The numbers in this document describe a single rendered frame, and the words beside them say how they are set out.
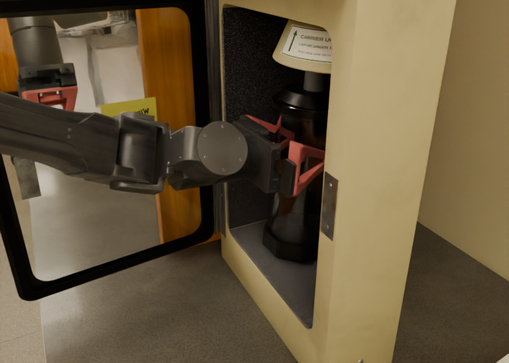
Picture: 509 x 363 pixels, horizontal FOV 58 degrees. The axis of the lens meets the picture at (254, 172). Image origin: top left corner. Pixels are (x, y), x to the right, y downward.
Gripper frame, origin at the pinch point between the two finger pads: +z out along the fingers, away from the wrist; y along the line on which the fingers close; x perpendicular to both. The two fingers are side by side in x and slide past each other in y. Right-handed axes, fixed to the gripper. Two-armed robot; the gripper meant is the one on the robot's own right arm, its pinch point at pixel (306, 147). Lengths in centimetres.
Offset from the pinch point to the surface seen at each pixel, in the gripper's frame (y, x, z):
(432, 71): -18.4, -14.4, -0.6
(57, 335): 8.7, 27.4, -33.5
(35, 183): 9.9, 4.1, -33.7
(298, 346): -12.2, 22.3, -6.9
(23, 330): 126, 122, -38
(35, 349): 112, 122, -35
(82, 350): 4.1, 27.2, -31.0
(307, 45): -6.9, -15.0, -6.9
